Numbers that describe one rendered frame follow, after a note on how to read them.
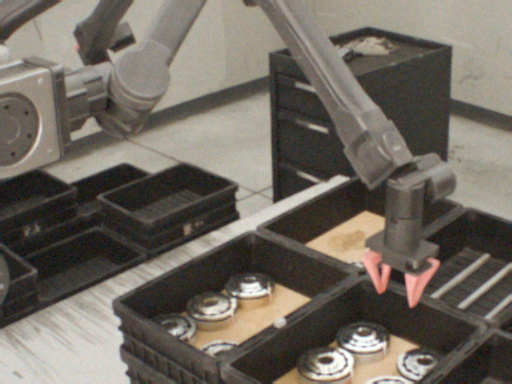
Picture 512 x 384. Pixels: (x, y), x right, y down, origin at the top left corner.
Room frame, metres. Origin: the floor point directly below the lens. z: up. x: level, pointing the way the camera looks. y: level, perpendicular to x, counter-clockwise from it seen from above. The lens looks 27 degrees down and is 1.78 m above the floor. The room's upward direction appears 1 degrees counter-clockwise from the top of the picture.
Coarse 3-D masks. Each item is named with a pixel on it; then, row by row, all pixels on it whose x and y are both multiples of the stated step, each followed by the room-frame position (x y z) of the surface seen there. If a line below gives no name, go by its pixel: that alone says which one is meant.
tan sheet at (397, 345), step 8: (392, 336) 1.38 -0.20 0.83; (392, 344) 1.35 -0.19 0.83; (400, 344) 1.35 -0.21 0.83; (408, 344) 1.35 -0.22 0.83; (392, 352) 1.32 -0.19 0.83; (400, 352) 1.32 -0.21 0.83; (384, 360) 1.30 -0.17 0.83; (392, 360) 1.30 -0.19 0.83; (296, 368) 1.28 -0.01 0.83; (360, 368) 1.27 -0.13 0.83; (368, 368) 1.27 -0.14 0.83; (376, 368) 1.27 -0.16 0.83; (384, 368) 1.27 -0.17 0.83; (392, 368) 1.27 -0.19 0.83; (288, 376) 1.26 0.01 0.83; (296, 376) 1.25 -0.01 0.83; (360, 376) 1.25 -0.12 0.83; (368, 376) 1.25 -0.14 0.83; (376, 376) 1.25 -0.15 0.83
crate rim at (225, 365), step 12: (360, 276) 1.44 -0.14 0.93; (348, 288) 1.40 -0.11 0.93; (396, 288) 1.39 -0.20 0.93; (324, 300) 1.36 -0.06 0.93; (420, 300) 1.35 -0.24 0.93; (300, 312) 1.32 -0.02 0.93; (312, 312) 1.32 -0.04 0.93; (444, 312) 1.30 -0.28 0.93; (456, 312) 1.30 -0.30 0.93; (288, 324) 1.28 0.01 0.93; (480, 324) 1.26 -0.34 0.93; (264, 336) 1.24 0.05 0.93; (276, 336) 1.25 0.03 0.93; (252, 348) 1.21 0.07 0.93; (456, 348) 1.19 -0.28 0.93; (228, 360) 1.17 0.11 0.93; (444, 360) 1.15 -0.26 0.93; (228, 372) 1.14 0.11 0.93; (240, 372) 1.14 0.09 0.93; (432, 372) 1.12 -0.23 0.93
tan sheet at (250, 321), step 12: (276, 288) 1.57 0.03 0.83; (276, 300) 1.52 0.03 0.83; (288, 300) 1.52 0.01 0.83; (300, 300) 1.52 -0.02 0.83; (240, 312) 1.48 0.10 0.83; (252, 312) 1.48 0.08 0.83; (264, 312) 1.47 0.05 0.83; (276, 312) 1.47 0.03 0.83; (288, 312) 1.47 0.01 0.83; (240, 324) 1.43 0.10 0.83; (252, 324) 1.43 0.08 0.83; (264, 324) 1.43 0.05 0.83; (204, 336) 1.39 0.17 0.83; (216, 336) 1.39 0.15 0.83; (228, 336) 1.39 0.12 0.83; (240, 336) 1.39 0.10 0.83
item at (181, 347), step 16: (240, 240) 1.61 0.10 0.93; (272, 240) 1.60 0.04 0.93; (208, 256) 1.54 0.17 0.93; (320, 256) 1.52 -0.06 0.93; (176, 272) 1.47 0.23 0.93; (352, 272) 1.46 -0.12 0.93; (144, 288) 1.41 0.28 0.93; (336, 288) 1.40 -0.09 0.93; (112, 304) 1.35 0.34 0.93; (304, 304) 1.34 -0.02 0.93; (128, 320) 1.32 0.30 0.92; (144, 320) 1.30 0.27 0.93; (288, 320) 1.29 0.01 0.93; (160, 336) 1.25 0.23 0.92; (176, 336) 1.24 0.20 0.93; (256, 336) 1.24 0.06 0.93; (176, 352) 1.23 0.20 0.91; (192, 352) 1.20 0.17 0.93; (224, 352) 1.19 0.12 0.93; (208, 368) 1.17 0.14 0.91
